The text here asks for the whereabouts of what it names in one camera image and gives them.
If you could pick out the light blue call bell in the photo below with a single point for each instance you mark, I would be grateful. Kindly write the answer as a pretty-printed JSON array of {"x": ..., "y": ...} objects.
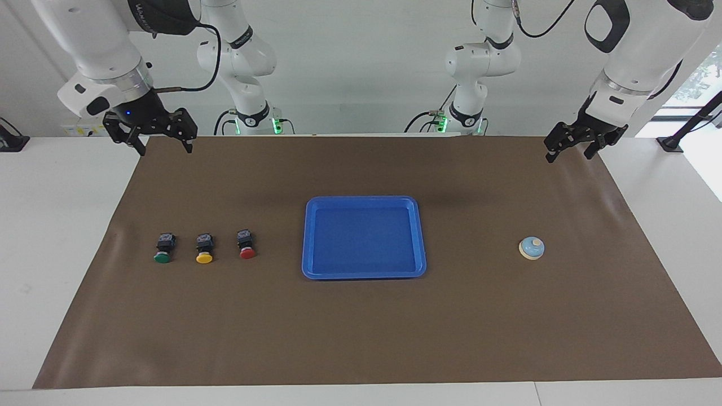
[{"x": 531, "y": 248}]

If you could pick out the white wall socket strip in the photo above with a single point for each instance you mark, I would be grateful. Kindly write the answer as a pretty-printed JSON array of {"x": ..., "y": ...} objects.
[{"x": 79, "y": 131}]

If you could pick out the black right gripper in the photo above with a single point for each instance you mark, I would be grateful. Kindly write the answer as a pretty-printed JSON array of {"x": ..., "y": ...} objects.
[{"x": 144, "y": 115}]

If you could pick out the brown table mat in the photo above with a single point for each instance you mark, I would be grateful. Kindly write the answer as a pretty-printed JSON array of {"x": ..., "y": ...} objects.
[{"x": 361, "y": 327}]

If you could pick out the red push button switch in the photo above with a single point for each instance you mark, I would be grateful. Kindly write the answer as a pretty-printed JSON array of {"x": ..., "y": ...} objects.
[{"x": 246, "y": 245}]

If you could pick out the yellow push button switch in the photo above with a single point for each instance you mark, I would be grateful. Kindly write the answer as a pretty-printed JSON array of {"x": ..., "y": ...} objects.
[{"x": 204, "y": 248}]

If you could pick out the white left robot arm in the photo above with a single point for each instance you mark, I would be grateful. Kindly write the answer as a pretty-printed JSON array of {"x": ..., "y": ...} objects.
[{"x": 643, "y": 51}]

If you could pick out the green push button switch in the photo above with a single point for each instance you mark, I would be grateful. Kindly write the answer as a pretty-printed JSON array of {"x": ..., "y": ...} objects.
[{"x": 164, "y": 248}]

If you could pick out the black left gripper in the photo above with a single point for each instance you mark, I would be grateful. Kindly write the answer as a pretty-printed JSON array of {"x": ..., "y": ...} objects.
[{"x": 592, "y": 127}]

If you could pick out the black table mount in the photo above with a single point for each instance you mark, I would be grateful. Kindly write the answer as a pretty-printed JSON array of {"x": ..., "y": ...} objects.
[{"x": 11, "y": 141}]

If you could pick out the blue plastic tray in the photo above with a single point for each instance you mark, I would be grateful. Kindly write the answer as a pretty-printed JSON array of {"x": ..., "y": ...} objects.
[{"x": 364, "y": 237}]

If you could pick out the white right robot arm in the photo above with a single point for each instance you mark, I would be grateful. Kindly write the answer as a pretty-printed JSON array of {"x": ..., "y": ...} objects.
[{"x": 101, "y": 45}]

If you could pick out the black clamp stand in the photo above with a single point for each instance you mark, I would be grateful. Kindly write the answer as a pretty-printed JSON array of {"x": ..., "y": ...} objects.
[{"x": 685, "y": 127}]

